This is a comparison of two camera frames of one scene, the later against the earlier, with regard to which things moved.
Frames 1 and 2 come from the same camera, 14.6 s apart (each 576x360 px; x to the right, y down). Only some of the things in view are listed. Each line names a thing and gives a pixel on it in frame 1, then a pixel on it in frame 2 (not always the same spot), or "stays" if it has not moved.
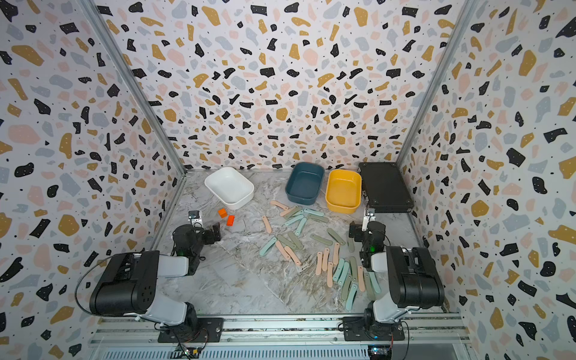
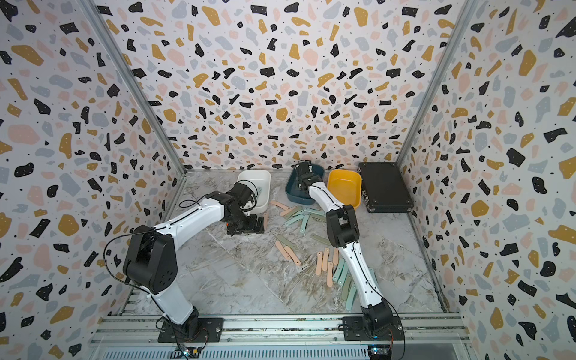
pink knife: x=325 y=259 stays
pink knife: x=336 y=253 stays
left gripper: x=208 y=239 → x=252 y=227
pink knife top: x=279 y=204 stays
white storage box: x=230 y=187 → x=262 y=179
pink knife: x=319 y=263 stays
